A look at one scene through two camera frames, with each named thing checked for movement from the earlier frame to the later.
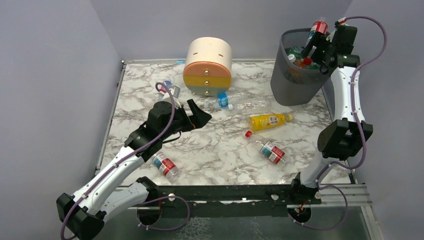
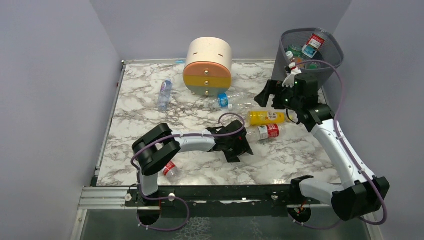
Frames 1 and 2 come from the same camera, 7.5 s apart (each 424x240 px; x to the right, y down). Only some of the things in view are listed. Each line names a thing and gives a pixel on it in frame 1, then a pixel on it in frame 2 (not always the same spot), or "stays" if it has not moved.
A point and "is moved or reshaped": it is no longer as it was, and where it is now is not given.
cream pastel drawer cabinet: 208,66 stays
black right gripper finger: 306,52 → 262,98
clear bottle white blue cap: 250,105 stays
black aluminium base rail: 269,195 stays
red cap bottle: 167,168 stays
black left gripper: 191,117 → 234,141
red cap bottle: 273,154 → 266,131
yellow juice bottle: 264,121 is moved or reshaped
